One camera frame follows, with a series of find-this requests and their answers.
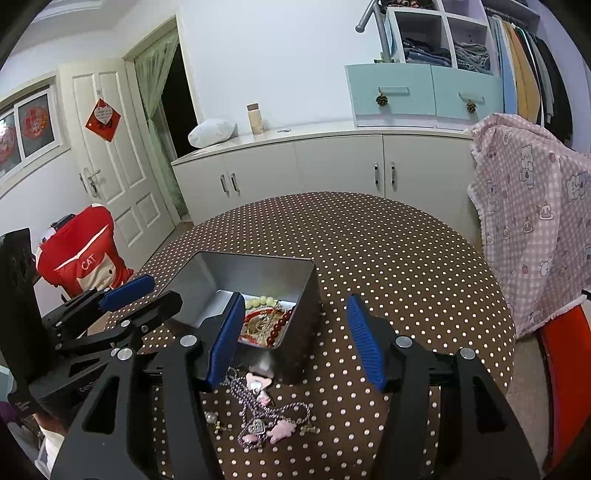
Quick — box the red bangle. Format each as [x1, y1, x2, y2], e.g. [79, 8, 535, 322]
[240, 308, 287, 345]

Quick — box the grey folded clothes pile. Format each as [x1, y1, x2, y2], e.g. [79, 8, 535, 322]
[453, 41, 491, 71]

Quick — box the silver chain necklace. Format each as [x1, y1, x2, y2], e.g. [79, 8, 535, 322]
[222, 369, 311, 448]

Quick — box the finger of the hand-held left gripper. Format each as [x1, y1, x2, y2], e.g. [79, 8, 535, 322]
[41, 274, 156, 331]
[52, 291, 184, 362]

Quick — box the pink printed blanket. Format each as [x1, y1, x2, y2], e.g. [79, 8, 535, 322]
[467, 112, 591, 340]

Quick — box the grey metal handrail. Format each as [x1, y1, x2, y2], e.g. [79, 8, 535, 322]
[355, 0, 393, 63]

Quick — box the folded jeans pile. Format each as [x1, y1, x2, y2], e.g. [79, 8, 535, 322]
[402, 37, 452, 66]

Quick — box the white framed window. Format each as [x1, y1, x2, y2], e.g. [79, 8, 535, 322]
[0, 76, 63, 185]

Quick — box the green curtain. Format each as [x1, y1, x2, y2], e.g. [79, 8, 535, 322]
[134, 30, 185, 222]

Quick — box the black and white device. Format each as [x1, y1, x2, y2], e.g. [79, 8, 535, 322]
[46, 213, 77, 232]

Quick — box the row of hanging clothes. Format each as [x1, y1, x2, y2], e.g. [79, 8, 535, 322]
[489, 14, 575, 141]

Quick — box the white low cabinet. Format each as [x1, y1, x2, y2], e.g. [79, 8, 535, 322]
[171, 122, 481, 227]

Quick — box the pink star charm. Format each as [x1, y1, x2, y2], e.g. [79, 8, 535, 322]
[245, 371, 273, 407]
[269, 420, 296, 445]

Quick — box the grey metal tin box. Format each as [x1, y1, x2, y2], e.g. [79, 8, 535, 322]
[164, 250, 322, 385]

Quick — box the silver door handle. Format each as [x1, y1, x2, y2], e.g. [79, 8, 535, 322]
[78, 168, 101, 195]

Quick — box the gold chain bracelet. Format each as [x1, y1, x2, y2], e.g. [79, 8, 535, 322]
[247, 318, 273, 345]

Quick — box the round polka dot table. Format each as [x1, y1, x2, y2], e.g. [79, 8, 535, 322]
[104, 191, 517, 480]

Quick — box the red diamond door decoration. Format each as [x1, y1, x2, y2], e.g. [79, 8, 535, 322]
[85, 98, 122, 143]

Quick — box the white stepped cubby shelf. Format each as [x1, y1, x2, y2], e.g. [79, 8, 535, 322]
[383, 0, 495, 75]

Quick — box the purple wardrobe door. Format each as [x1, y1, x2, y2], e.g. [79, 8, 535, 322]
[538, 4, 591, 153]

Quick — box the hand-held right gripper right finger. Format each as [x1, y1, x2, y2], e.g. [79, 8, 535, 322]
[346, 294, 542, 480]

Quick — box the red window decoration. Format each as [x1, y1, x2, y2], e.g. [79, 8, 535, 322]
[0, 122, 17, 164]
[21, 107, 48, 139]

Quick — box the light blue drawer unit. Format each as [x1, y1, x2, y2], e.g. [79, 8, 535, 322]
[344, 62, 506, 129]

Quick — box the white panel door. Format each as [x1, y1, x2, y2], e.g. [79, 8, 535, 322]
[60, 60, 178, 266]

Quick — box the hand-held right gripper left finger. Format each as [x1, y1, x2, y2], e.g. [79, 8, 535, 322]
[50, 292, 247, 480]

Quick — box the red and white bench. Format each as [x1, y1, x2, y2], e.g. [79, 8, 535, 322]
[538, 305, 591, 472]

